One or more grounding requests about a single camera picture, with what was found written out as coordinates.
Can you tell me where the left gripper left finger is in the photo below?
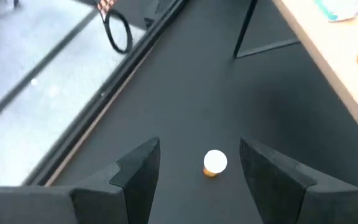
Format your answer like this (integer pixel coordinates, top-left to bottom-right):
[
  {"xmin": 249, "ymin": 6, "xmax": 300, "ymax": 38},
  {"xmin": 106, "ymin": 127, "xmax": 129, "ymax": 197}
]
[{"xmin": 0, "ymin": 137, "xmax": 162, "ymax": 224}]

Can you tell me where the small orange pill bottle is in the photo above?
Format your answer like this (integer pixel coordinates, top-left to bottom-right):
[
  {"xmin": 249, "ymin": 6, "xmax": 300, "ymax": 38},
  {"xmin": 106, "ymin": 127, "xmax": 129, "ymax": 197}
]
[{"xmin": 202, "ymin": 149, "xmax": 229, "ymax": 178}]

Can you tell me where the black coiled cable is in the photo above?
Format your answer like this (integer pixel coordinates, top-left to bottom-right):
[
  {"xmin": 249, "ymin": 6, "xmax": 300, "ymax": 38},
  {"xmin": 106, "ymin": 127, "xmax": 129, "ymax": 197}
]
[{"xmin": 103, "ymin": 8, "xmax": 134, "ymax": 54}]

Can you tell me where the white supplement bottle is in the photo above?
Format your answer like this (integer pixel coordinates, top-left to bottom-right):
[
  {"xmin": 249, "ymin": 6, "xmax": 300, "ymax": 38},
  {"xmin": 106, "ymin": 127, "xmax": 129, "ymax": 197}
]
[{"xmin": 314, "ymin": 0, "xmax": 358, "ymax": 23}]

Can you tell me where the black striped floor mat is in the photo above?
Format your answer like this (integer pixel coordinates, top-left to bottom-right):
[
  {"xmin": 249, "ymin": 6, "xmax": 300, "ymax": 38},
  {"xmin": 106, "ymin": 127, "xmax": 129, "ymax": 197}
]
[{"xmin": 95, "ymin": 0, "xmax": 183, "ymax": 32}]

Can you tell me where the black table edge frame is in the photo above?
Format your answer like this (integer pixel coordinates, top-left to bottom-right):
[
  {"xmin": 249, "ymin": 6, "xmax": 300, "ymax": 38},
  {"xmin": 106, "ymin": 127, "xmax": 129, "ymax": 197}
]
[{"xmin": 23, "ymin": 0, "xmax": 190, "ymax": 187}]

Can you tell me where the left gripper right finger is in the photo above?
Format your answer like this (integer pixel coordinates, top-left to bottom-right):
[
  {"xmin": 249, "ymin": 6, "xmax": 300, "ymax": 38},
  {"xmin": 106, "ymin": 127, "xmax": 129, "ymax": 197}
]
[{"xmin": 239, "ymin": 138, "xmax": 358, "ymax": 224}]

